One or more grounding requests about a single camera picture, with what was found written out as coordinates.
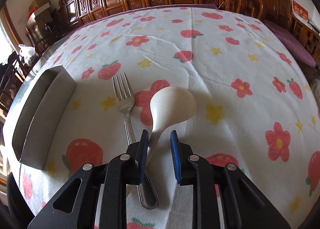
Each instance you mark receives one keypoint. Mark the red greeting card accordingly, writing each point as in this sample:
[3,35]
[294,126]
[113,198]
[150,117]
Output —
[300,12]

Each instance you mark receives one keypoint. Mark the carved wooden armchair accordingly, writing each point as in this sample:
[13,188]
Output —
[253,8]

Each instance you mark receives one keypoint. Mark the cardboard boxes stack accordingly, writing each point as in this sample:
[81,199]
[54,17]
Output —
[40,20]

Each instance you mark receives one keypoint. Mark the grey metal utensil tray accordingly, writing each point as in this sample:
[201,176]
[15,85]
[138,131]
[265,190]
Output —
[42,108]

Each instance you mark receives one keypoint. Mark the strawberry flower tablecloth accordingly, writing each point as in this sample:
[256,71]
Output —
[255,107]

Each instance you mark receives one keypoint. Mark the white plastic bag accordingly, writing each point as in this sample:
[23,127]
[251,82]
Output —
[28,53]

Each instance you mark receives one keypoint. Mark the wooden side table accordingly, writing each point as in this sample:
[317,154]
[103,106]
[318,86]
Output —
[308,38]

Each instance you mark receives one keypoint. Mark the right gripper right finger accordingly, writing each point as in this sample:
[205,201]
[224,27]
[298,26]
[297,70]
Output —
[193,170]

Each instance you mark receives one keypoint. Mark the large white plastic spoon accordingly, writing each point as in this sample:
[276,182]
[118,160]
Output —
[169,106]

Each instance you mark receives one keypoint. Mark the steel fork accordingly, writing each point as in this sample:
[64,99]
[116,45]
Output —
[125,101]

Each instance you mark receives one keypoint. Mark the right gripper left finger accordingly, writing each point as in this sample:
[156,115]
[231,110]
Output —
[125,169]

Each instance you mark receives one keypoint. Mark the dark wooden chair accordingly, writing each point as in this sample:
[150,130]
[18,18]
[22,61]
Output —
[13,74]

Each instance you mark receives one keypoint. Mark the purple seat cushion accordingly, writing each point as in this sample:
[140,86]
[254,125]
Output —
[291,43]

